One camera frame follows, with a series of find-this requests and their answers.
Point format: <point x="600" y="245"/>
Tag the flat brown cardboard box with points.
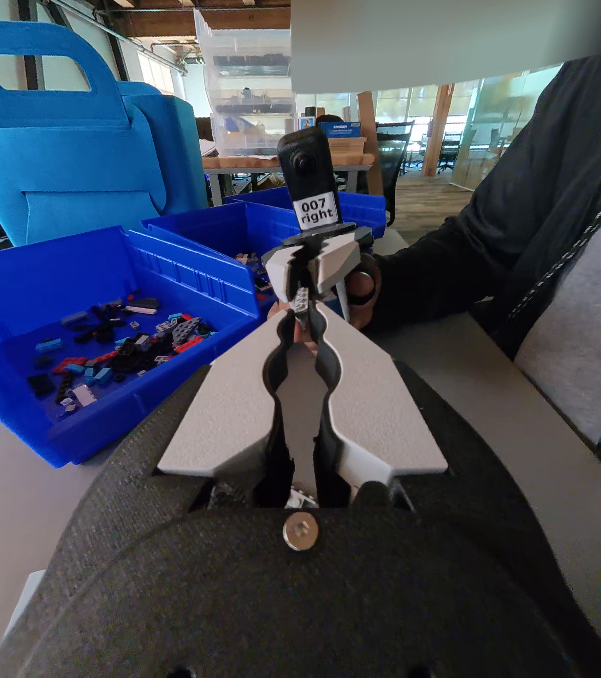
<point x="350" y="145"/>

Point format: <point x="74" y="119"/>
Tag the wooden post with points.
<point x="435" y="132"/>

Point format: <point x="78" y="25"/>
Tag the large pile of toy bricks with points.
<point x="120" y="355"/>

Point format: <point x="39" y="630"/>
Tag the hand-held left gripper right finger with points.
<point x="385" y="418"/>

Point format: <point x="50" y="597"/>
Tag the black office chair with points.
<point x="393" y="153"/>

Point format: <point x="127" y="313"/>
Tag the person's right forearm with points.
<point x="438" y="275"/>

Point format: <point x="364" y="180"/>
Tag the pale instruction booklet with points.
<point x="24" y="604"/>

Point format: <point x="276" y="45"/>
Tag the blue cardboard box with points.
<point x="340" y="130"/>

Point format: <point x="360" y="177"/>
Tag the stack of clear plastic bins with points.
<point x="247" y="79"/>

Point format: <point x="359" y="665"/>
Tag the wooden table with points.
<point x="258" y="161"/>

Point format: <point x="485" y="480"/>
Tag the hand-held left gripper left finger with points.
<point x="221" y="418"/>

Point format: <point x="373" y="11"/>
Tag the blue plastic bin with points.
<point x="40" y="275"/>
<point x="199" y="233"/>

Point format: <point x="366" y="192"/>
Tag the blue felt bag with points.
<point x="67" y="159"/>

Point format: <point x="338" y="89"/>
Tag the grey desk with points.
<point x="464" y="381"/>

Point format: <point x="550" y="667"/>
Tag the person's right hand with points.
<point x="362" y="318"/>

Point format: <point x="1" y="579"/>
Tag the grey toy brick plate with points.
<point x="302" y="306"/>

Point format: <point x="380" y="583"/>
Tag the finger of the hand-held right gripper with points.
<point x="278" y="270"/>
<point x="340" y="262"/>

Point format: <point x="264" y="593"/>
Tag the person's upper body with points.
<point x="570" y="212"/>

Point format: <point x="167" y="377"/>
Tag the small printed card box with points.
<point x="306" y="123"/>

